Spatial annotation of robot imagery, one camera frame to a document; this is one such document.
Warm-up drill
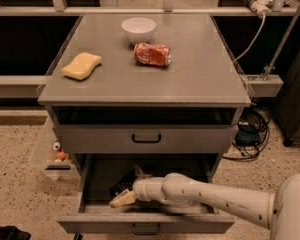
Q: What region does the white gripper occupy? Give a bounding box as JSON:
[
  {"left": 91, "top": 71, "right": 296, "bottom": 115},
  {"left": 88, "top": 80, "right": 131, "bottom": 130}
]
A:
[{"left": 109, "top": 165, "right": 165, "bottom": 208}]

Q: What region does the black rxbar chocolate bar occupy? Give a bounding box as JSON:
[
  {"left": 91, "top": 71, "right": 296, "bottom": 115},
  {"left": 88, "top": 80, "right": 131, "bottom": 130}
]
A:
[{"left": 109, "top": 171, "right": 136, "bottom": 197}]

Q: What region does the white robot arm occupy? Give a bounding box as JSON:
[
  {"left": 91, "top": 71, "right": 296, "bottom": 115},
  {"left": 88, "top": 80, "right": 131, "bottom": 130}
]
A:
[{"left": 109, "top": 167, "right": 300, "bottom": 240}]

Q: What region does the open grey middle drawer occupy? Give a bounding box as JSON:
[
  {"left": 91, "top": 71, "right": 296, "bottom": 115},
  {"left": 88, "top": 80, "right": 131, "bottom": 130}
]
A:
[{"left": 58, "top": 154, "right": 234, "bottom": 235}]

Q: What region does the closed grey top drawer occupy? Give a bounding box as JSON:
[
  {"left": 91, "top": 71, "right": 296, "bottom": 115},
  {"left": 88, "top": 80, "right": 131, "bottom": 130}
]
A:
[{"left": 53, "top": 125, "right": 238, "bottom": 154}]

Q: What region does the grey drawer cabinet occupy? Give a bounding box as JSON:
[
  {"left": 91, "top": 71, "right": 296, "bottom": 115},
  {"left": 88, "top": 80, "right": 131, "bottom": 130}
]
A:
[{"left": 36, "top": 13, "right": 252, "bottom": 182}]

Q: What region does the yellow sponge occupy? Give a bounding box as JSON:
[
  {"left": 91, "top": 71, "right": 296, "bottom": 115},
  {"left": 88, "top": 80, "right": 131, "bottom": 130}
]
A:
[{"left": 61, "top": 52, "right": 102, "bottom": 81}]

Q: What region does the crushed red soda can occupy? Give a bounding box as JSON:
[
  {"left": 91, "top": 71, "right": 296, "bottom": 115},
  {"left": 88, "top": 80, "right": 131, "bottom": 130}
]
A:
[{"left": 134, "top": 43, "right": 171, "bottom": 67}]

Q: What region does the black bag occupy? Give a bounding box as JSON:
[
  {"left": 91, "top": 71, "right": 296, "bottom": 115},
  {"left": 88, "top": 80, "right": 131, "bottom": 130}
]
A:
[{"left": 0, "top": 226, "right": 31, "bottom": 240}]

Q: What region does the white bowl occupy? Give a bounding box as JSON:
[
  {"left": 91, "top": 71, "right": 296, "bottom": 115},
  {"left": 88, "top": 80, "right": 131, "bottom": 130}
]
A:
[{"left": 121, "top": 17, "right": 156, "bottom": 44}]

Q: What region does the white power strip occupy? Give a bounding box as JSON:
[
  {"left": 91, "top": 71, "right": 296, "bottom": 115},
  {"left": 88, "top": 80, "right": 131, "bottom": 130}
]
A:
[{"left": 243, "top": 0, "right": 272, "bottom": 17}]

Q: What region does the black cable bundle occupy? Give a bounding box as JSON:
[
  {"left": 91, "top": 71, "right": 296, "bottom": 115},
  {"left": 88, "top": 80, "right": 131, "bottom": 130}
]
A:
[{"left": 221, "top": 105, "right": 272, "bottom": 162}]

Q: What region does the white power cable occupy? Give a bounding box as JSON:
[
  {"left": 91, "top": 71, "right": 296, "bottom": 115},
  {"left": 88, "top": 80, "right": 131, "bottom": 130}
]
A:
[{"left": 232, "top": 12, "right": 267, "bottom": 64}]

